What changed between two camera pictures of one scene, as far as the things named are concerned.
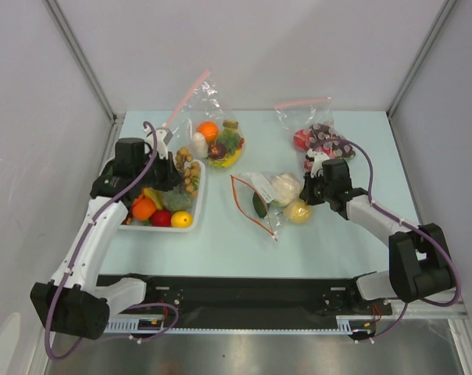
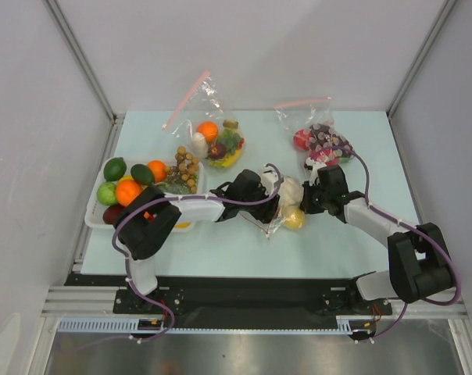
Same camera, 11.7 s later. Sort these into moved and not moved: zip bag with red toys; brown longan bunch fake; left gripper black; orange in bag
Moved: left gripper black
Not moved: zip bag with red toys; orange in bag; brown longan bunch fake
